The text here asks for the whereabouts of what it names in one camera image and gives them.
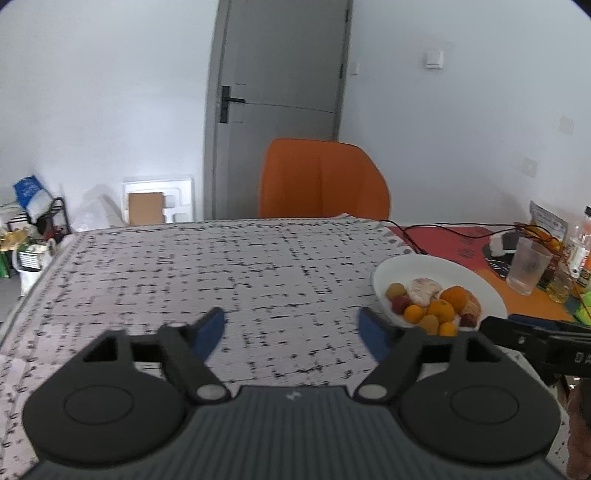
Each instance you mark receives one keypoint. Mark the person's right hand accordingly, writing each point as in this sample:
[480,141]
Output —
[582,429]

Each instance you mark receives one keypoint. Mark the white and black charger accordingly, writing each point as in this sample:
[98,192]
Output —
[498,244]

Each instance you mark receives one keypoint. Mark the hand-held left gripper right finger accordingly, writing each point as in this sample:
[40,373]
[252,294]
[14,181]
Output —
[371,330]

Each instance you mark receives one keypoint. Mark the brown cardboard piece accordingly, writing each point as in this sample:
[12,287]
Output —
[145,208]

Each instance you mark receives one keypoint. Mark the yellow oil bottle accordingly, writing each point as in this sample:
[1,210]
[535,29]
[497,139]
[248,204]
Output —
[561,286]

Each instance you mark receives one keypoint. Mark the blue bag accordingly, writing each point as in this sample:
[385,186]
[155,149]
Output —
[28,191]

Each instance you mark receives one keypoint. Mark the yellow green plant bundle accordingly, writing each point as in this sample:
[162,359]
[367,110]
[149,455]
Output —
[14,237]

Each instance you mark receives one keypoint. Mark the green packet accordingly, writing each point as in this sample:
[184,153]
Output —
[585,309]

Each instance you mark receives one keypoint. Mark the pale peeled citrus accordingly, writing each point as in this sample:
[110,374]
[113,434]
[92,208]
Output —
[425,290]

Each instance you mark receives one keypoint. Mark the white foam packaging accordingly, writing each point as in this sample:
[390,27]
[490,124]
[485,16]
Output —
[157,183]

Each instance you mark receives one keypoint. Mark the white light switch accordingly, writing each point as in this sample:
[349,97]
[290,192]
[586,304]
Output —
[434,59]

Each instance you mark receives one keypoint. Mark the red and orange mat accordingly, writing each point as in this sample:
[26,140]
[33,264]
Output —
[443,241]

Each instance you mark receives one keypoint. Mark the orange chair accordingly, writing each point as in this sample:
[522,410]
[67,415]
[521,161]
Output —
[323,180]

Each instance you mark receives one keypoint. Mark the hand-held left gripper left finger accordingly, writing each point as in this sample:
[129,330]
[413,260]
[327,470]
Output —
[210,328]

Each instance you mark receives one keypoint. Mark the clear bottle with orange label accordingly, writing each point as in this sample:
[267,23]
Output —
[580,249]

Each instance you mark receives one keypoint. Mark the white striped bag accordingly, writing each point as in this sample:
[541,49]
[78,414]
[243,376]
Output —
[32,265]

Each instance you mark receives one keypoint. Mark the black and white patterned tablecloth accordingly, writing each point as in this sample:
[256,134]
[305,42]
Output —
[231,258]

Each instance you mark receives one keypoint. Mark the peeled orange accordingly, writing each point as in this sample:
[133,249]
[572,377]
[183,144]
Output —
[474,307]

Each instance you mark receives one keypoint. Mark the green round fruit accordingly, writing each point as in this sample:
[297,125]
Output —
[429,324]
[396,290]

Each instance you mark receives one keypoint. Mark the frosted plastic cup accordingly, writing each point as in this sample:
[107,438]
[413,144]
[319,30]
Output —
[526,270]

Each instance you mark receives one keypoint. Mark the printed snack bag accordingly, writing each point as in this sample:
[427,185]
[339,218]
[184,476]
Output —
[549,219]

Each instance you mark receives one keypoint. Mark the red round fruit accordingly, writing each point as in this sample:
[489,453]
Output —
[400,304]
[468,320]

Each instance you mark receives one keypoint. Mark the grey door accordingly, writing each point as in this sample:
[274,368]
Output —
[286,55]

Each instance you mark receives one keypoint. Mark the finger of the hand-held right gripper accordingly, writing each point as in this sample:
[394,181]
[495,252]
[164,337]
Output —
[535,320]
[512,334]

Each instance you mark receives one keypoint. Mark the small orange with stem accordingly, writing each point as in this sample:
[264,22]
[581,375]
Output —
[441,312]

